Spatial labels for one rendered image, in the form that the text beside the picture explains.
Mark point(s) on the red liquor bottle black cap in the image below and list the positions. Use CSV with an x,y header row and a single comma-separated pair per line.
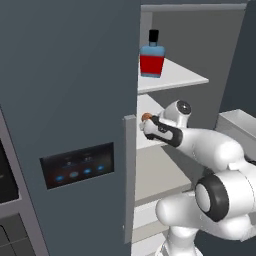
x,y
152,65

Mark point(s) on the dark grey closed fridge door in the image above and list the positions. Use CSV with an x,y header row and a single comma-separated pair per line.
x,y
66,83

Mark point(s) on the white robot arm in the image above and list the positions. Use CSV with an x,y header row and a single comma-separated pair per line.
x,y
213,150

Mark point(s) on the white fridge shelf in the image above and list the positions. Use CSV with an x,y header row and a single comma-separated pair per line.
x,y
176,76
146,104

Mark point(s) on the grey wall oven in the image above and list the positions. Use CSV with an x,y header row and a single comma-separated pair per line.
x,y
10,180

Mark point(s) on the white fridge drawer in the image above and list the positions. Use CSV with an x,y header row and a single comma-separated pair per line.
x,y
143,246
143,213

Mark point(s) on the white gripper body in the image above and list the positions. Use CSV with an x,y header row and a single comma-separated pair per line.
x,y
144,126

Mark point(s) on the beige fridge shelf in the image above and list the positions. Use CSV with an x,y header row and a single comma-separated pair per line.
x,y
160,173

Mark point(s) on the dark grey open fridge door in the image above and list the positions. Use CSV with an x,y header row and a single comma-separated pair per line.
x,y
244,50

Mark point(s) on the dark grey fridge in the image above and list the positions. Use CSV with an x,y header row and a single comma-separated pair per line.
x,y
196,43

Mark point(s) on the brown onion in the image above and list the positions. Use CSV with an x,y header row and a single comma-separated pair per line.
x,y
146,116

